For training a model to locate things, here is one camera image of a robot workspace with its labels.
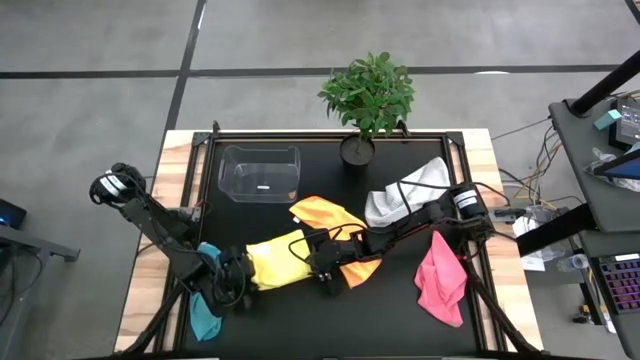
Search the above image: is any clear plastic bag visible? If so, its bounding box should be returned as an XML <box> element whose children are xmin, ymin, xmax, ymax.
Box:
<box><xmin>584</xmin><ymin>147</ymin><xmax>640</xmax><ymax>194</ymax></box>

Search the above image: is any teal microfiber towel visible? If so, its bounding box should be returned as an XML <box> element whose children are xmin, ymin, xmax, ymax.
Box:
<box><xmin>189</xmin><ymin>241</ymin><xmax>224</xmax><ymax>343</ymax></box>

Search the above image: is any black screen device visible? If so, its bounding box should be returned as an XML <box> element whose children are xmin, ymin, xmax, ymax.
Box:
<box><xmin>608</xmin><ymin>94</ymin><xmax>640</xmax><ymax>151</ymax></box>

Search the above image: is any grey side desk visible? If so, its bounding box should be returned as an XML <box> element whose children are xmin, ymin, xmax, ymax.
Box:
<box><xmin>514</xmin><ymin>97</ymin><xmax>640</xmax><ymax>360</ymax></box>

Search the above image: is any small black yellow tool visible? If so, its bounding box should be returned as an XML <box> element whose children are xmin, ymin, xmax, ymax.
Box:
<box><xmin>573</xmin><ymin>303</ymin><xmax>594</xmax><ymax>325</ymax></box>

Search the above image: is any black table mat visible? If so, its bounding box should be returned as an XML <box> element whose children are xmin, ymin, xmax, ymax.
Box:
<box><xmin>182</xmin><ymin>138</ymin><xmax>482</xmax><ymax>355</ymax></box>

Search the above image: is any backlit computer keyboard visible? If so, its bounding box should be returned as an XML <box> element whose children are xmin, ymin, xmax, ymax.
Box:
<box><xmin>597</xmin><ymin>252</ymin><xmax>640</xmax><ymax>316</ymax></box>

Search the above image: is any black metal table frame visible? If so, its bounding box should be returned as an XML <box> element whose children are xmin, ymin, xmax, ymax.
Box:
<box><xmin>117</xmin><ymin>119</ymin><xmax>544</xmax><ymax>359</ymax></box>

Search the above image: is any blue screen tablet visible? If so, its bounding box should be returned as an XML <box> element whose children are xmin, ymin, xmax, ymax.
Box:
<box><xmin>592</xmin><ymin>148</ymin><xmax>640</xmax><ymax>182</ymax></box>

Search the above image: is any yellow microfiber towel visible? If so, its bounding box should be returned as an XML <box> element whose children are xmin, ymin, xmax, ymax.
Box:
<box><xmin>245</xmin><ymin>228</ymin><xmax>321</xmax><ymax>292</ymax></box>

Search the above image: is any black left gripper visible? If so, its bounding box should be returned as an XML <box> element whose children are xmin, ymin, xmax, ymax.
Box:
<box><xmin>212</xmin><ymin>245</ymin><xmax>257</xmax><ymax>312</ymax></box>

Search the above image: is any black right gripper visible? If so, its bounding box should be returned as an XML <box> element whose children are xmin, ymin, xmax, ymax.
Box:
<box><xmin>305</xmin><ymin>230</ymin><xmax>359</xmax><ymax>296</ymax></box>

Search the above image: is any white paper sheet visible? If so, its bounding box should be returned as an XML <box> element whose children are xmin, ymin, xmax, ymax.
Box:
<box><xmin>512</xmin><ymin>215</ymin><xmax>549</xmax><ymax>273</ymax></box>

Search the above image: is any pink microfiber towel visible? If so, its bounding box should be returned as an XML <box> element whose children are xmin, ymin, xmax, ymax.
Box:
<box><xmin>413</xmin><ymin>229</ymin><xmax>469</xmax><ymax>329</ymax></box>

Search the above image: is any pale waffle weave towel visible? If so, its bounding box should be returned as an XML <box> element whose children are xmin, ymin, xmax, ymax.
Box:
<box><xmin>363</xmin><ymin>156</ymin><xmax>452</xmax><ymax>229</ymax></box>

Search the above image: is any dark device with blue light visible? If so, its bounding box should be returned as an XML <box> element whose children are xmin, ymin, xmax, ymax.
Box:
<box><xmin>0</xmin><ymin>198</ymin><xmax>27</xmax><ymax>230</ymax></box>

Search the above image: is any green potted plant black pot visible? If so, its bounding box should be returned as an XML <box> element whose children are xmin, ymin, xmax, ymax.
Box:
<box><xmin>316</xmin><ymin>51</ymin><xmax>416</xmax><ymax>167</ymax></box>

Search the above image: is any black metal pole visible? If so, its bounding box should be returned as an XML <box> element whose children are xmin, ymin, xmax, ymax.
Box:
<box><xmin>569</xmin><ymin>49</ymin><xmax>640</xmax><ymax>117</ymax></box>

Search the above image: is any small teal box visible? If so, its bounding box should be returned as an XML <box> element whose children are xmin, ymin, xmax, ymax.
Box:
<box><xmin>593</xmin><ymin>108</ymin><xmax>624</xmax><ymax>131</ymax></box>

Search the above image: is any grey desk with leg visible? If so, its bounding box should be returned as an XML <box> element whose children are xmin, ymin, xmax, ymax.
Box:
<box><xmin>0</xmin><ymin>224</ymin><xmax>81</xmax><ymax>360</ymax></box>

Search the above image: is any clear plastic bin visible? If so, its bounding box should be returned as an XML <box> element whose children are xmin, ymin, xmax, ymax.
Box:
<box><xmin>217</xmin><ymin>144</ymin><xmax>302</xmax><ymax>204</ymax></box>

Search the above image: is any orange microfiber towel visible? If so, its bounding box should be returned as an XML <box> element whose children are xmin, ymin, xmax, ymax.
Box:
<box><xmin>288</xmin><ymin>195</ymin><xmax>384</xmax><ymax>290</ymax></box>

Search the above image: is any clear plastic bottle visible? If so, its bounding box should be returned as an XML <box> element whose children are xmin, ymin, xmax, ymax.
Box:
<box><xmin>557</xmin><ymin>253</ymin><xmax>592</xmax><ymax>274</ymax></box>

